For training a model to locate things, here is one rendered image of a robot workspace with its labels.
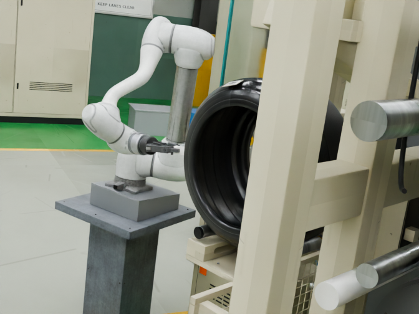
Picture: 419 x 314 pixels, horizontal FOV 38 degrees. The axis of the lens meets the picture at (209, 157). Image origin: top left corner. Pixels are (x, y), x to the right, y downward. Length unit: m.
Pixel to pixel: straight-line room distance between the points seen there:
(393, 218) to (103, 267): 1.61
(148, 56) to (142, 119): 4.93
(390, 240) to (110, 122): 1.13
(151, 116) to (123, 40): 2.80
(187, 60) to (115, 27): 7.41
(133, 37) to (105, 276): 7.44
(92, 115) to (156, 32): 0.59
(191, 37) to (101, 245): 1.13
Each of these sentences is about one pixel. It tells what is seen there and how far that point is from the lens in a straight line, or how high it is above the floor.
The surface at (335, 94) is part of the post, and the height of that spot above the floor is 1.42.
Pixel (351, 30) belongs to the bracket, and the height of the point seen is 1.66.
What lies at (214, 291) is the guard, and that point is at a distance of 1.55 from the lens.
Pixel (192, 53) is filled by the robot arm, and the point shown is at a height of 1.46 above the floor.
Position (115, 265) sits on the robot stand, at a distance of 3.11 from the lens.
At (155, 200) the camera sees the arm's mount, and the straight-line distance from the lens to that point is 2.99.
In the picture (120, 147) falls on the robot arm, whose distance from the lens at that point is 2.52.
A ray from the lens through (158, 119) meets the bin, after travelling 7.71.
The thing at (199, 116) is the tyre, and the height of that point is 1.31.
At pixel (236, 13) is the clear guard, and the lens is 2.99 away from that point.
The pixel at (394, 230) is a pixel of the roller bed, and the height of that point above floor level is 1.05.
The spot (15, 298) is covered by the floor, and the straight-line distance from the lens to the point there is 3.61.
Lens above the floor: 1.68
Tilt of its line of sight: 14 degrees down
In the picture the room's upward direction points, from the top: 7 degrees clockwise
